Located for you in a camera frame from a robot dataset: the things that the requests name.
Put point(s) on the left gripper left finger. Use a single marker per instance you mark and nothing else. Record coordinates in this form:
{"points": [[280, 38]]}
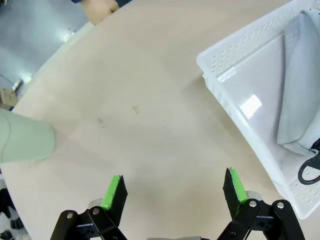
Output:
{"points": [[117, 200]]}

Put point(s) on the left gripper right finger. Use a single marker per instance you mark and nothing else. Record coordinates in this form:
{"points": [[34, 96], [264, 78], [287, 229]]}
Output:
{"points": [[231, 197]]}

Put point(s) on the pale green plastic cup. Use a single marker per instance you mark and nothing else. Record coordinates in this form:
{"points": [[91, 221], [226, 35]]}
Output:
{"points": [[25, 137]]}

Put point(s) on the white perforated plastic basket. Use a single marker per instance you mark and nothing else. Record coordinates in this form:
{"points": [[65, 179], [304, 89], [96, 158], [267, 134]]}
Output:
{"points": [[250, 120]]}

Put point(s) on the person's right hand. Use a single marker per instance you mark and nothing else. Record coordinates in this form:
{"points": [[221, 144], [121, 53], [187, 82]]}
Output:
{"points": [[100, 10]]}

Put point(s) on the brown cardboard box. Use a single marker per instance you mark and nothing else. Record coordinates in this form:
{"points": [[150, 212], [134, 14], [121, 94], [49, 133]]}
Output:
{"points": [[7, 97]]}

